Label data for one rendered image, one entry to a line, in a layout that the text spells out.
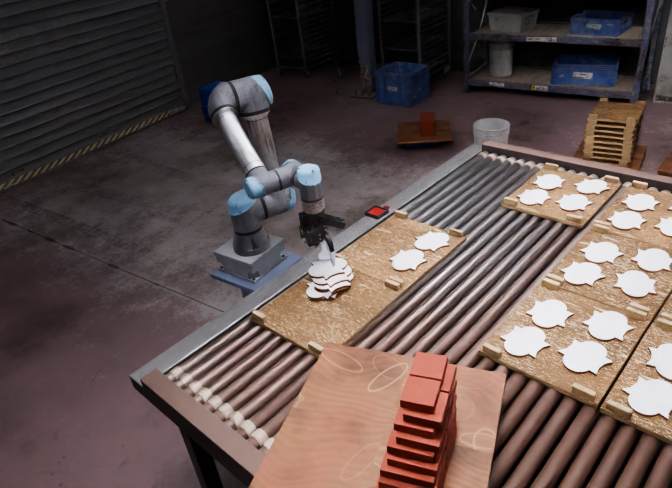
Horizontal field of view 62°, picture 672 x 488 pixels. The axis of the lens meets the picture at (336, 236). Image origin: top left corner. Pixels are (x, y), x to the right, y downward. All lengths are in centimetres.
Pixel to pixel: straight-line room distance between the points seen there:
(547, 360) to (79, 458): 221
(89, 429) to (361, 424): 199
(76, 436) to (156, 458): 48
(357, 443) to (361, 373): 22
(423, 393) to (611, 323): 89
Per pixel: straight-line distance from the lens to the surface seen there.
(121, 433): 311
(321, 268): 203
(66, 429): 328
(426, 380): 119
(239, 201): 216
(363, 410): 147
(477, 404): 149
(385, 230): 233
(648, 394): 173
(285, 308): 198
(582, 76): 652
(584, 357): 178
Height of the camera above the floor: 215
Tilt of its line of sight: 32 degrees down
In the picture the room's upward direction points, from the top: 7 degrees counter-clockwise
